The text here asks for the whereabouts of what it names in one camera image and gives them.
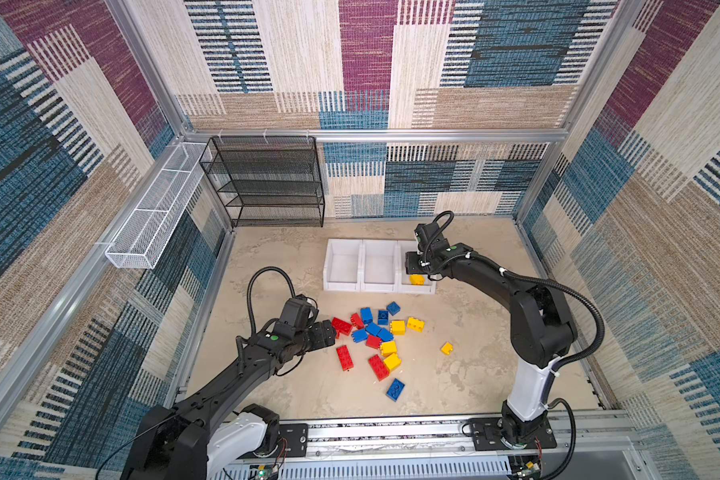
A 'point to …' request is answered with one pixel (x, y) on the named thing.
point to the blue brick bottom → (395, 389)
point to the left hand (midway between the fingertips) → (325, 330)
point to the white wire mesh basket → (137, 244)
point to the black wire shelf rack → (267, 181)
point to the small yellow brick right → (447, 348)
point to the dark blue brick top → (383, 317)
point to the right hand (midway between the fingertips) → (415, 266)
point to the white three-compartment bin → (371, 265)
